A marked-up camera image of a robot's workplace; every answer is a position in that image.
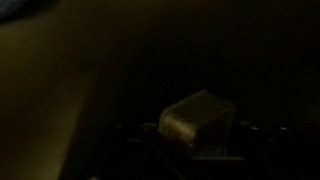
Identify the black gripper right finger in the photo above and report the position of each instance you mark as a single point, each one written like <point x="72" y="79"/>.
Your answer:
<point x="266" y="136"/>

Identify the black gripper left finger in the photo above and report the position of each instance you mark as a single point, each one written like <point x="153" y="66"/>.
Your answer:
<point x="133" y="150"/>

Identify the large cardboard box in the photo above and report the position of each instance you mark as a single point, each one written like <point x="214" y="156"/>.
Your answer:
<point x="33" y="100"/>

